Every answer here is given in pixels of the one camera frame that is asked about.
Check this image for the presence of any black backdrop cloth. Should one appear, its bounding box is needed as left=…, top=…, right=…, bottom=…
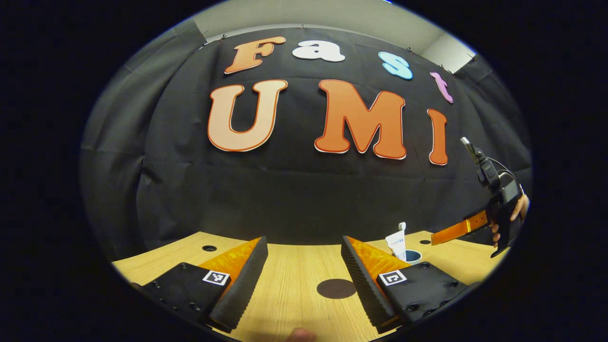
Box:
left=80, top=21, right=532, bottom=259

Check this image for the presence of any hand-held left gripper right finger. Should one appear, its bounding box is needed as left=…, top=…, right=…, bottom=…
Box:
left=341, top=236, right=475, bottom=334

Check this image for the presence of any light wooden desktop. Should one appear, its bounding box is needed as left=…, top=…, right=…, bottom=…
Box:
left=112, top=230, right=506, bottom=342

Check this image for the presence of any dark brown round coaster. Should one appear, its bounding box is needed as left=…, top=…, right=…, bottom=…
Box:
left=317, top=278, right=357, bottom=300

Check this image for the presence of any white toothpaste tube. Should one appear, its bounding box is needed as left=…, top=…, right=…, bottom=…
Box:
left=385, top=230, right=408, bottom=262

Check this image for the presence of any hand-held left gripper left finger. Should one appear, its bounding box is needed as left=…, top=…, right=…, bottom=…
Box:
left=131, top=236, right=269, bottom=334

